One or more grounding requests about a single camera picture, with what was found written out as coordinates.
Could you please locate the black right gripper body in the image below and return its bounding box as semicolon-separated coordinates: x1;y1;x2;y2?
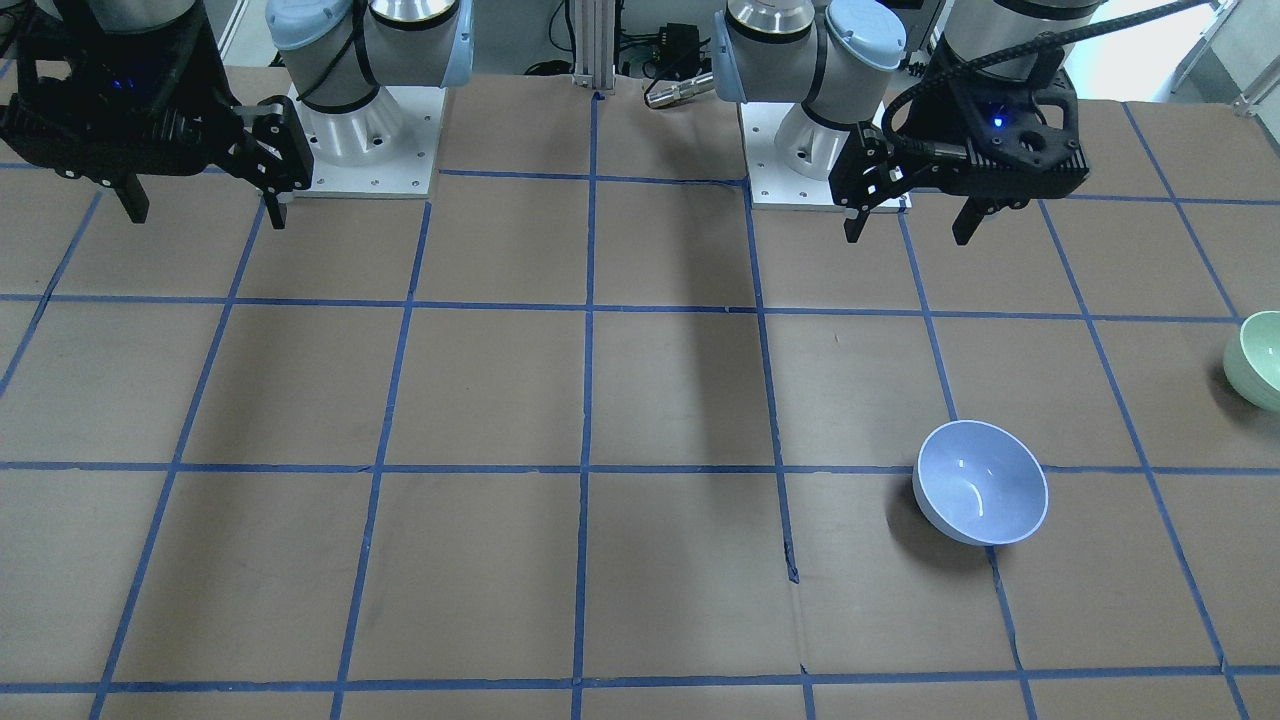
3;20;314;193

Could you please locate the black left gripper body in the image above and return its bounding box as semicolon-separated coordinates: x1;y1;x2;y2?
829;72;1091;211

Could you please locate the green bowl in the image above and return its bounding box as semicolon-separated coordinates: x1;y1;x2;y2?
1222;310;1279;414

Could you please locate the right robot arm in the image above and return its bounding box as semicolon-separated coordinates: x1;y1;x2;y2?
3;1;474;229

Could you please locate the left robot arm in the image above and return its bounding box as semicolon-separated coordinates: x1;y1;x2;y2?
710;1;1097;245

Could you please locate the blue bowl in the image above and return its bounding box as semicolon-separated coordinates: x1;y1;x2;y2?
911;420;1050;547

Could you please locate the silver metal connector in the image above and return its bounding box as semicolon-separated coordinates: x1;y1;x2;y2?
643;72;716;110

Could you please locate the black power box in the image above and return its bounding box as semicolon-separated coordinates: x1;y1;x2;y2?
653;23;701;79

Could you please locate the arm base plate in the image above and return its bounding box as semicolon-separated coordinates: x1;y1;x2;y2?
739;102;849;211
294;86;449;199

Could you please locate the aluminium frame post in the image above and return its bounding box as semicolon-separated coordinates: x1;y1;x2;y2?
567;0;618;97

